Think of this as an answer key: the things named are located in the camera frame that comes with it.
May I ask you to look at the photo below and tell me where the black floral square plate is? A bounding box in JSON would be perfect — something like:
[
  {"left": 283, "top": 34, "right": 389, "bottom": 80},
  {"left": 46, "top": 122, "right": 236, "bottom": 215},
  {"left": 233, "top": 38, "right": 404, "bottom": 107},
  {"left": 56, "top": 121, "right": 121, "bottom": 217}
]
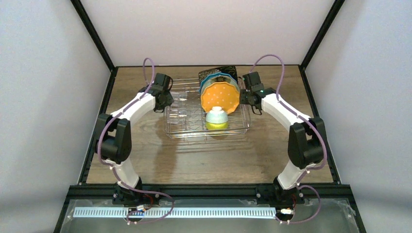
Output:
[{"left": 198, "top": 65, "right": 238, "bottom": 83}]

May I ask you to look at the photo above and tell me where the yellow-green small bowl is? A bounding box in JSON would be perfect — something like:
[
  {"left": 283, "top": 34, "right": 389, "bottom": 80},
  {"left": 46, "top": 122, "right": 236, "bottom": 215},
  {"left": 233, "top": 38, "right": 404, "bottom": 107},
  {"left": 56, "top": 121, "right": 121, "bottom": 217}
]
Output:
[{"left": 205, "top": 122, "right": 229, "bottom": 130}]

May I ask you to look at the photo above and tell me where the left black frame post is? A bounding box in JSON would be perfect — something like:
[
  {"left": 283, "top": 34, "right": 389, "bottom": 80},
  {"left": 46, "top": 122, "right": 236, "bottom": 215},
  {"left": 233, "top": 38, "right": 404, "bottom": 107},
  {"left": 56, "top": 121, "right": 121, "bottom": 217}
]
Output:
[{"left": 70, "top": 0, "right": 115, "bottom": 72}]

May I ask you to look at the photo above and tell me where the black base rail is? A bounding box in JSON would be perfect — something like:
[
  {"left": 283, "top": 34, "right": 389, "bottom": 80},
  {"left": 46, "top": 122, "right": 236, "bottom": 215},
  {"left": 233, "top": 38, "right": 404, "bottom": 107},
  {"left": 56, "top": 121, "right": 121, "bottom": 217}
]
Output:
[{"left": 65, "top": 183, "right": 354, "bottom": 207}]

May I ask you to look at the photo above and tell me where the pale green small bowl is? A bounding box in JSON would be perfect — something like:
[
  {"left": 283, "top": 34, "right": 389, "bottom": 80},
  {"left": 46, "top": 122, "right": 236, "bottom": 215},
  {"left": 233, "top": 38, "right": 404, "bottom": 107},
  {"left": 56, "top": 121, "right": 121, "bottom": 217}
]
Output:
[{"left": 206, "top": 106, "right": 228, "bottom": 124}]

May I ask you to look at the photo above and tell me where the light blue floral plate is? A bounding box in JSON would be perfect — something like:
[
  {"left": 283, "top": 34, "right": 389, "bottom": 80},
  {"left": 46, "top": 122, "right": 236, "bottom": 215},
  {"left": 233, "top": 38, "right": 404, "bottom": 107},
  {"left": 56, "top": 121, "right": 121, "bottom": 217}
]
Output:
[{"left": 200, "top": 75, "right": 240, "bottom": 94}]

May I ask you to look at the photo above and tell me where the right black frame post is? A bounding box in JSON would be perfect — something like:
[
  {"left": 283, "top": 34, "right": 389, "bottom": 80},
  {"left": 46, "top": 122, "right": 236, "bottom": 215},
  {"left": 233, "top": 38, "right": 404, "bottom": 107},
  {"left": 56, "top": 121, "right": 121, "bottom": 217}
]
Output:
[{"left": 299, "top": 0, "right": 345, "bottom": 70}]

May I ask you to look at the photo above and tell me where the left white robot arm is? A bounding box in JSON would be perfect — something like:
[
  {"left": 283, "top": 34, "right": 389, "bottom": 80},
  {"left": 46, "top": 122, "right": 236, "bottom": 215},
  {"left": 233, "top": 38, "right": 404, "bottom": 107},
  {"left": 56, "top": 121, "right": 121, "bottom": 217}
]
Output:
[{"left": 94, "top": 73, "right": 174, "bottom": 192}]

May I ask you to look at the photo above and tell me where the white slotted cable duct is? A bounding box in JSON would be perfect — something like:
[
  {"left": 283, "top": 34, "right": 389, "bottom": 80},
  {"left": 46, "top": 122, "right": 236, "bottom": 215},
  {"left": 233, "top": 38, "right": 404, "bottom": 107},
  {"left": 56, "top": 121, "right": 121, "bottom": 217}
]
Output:
[{"left": 70, "top": 207, "right": 276, "bottom": 219}]

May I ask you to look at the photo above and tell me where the metal wire dish rack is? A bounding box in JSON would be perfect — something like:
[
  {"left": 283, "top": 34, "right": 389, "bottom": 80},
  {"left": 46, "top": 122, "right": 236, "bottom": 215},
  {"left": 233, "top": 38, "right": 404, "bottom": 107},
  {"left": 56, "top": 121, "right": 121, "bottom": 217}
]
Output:
[{"left": 164, "top": 78, "right": 251, "bottom": 138}]

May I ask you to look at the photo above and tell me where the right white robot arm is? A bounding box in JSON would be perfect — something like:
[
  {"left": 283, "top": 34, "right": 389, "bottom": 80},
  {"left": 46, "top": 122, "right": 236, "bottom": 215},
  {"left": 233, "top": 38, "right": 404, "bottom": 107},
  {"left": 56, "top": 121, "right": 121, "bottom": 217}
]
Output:
[{"left": 240, "top": 72, "right": 327, "bottom": 190}]

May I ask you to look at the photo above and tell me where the clear plastic glass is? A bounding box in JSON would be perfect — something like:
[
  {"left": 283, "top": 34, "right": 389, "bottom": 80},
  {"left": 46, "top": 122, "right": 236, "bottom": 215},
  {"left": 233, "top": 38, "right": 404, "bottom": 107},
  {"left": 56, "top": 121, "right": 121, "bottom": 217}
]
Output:
[
  {"left": 170, "top": 91, "right": 188, "bottom": 108},
  {"left": 166, "top": 108, "right": 187, "bottom": 125}
]

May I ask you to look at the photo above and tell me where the black frame post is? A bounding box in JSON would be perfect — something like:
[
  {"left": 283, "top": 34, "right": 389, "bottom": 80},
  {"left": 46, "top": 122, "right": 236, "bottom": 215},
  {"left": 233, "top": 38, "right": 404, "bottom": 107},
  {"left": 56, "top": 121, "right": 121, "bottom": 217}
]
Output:
[
  {"left": 70, "top": 0, "right": 115, "bottom": 72},
  {"left": 299, "top": 0, "right": 345, "bottom": 70}
]

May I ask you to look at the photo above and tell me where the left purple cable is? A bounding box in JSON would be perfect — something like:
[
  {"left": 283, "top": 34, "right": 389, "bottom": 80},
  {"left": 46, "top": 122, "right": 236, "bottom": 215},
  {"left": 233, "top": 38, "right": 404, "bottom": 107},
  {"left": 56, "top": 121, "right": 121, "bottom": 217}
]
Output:
[{"left": 96, "top": 57, "right": 175, "bottom": 225}]

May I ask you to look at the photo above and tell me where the orange plate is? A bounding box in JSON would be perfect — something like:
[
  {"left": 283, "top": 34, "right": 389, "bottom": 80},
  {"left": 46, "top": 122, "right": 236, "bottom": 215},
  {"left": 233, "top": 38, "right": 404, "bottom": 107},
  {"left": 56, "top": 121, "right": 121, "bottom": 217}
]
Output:
[{"left": 200, "top": 82, "right": 240, "bottom": 114}]

